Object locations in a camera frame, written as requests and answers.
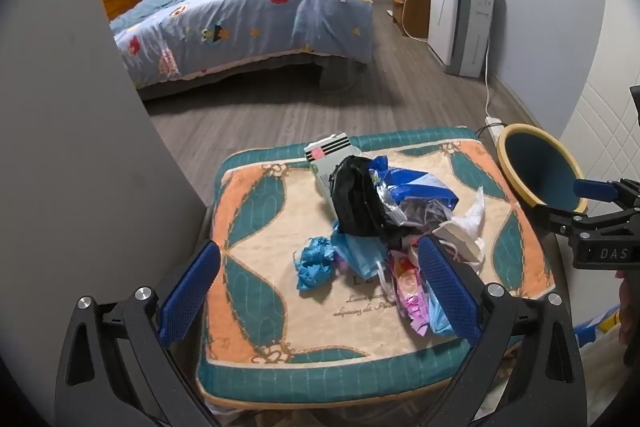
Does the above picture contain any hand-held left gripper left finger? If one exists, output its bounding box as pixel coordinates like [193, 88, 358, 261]
[54, 239, 223, 427]

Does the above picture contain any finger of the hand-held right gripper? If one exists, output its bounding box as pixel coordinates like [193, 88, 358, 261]
[573, 177, 640, 214]
[530, 202, 601, 235]

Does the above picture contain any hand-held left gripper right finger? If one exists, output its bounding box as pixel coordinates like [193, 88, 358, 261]
[416, 236, 583, 427]

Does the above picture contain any pink snack wrapper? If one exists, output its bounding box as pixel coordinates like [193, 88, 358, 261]
[389, 251, 434, 338]

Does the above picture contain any teal bin with yellow rim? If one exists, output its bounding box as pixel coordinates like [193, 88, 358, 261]
[498, 123, 590, 214]

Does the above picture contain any beige snack wrapper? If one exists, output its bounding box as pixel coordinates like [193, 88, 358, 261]
[432, 222, 487, 275]

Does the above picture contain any white plastic bag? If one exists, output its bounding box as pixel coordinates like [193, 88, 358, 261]
[450, 186, 487, 239]

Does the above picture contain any clear plastic bag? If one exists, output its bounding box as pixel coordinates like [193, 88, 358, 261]
[382, 194, 451, 233]

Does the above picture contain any light blue plastic bag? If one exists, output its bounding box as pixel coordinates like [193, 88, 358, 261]
[331, 231, 453, 339]

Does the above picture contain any blue glove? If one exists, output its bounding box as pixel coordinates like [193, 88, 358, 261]
[293, 236, 337, 292]

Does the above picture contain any black plastic bag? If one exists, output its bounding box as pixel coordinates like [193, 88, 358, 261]
[327, 155, 396, 240]

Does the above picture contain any green white cardboard box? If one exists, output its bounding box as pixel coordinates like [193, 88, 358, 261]
[304, 132, 357, 208]

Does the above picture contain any person's right hand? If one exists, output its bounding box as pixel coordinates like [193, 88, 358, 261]
[616, 269, 640, 365]

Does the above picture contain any white wardrobe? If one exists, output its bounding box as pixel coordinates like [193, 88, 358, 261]
[560, 0, 640, 208]

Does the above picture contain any blue printed box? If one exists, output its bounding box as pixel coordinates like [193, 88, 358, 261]
[574, 307, 622, 349]

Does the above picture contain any teal orange quilted cushion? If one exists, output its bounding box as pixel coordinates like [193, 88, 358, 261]
[196, 127, 558, 408]

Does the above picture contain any white power strip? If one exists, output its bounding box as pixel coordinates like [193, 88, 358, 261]
[477, 117, 506, 144]

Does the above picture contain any beige fleece clothing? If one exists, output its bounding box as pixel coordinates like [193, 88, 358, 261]
[577, 341, 628, 410]

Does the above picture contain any grey bed base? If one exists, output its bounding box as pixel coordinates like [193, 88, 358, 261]
[137, 54, 362, 102]

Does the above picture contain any white air purifier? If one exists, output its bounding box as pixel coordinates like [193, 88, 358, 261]
[427, 0, 496, 78]

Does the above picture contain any wooden cabinet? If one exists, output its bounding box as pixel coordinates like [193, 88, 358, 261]
[390, 0, 433, 40]

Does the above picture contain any white power cable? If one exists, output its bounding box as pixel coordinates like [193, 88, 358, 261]
[481, 0, 496, 120]

